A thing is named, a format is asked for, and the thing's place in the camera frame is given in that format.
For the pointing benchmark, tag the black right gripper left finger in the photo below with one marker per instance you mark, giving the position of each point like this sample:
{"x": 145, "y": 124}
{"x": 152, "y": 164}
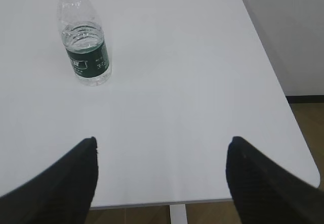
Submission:
{"x": 61, "y": 194}

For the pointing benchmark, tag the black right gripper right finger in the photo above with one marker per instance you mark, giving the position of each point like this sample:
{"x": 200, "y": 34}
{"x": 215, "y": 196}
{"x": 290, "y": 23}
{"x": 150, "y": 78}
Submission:
{"x": 264, "y": 192}

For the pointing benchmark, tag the clear water bottle green label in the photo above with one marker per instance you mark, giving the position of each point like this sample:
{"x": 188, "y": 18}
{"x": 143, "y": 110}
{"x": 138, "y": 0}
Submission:
{"x": 83, "y": 38}

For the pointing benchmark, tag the white table leg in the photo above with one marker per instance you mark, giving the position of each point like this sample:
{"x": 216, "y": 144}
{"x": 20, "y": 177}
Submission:
{"x": 178, "y": 214}

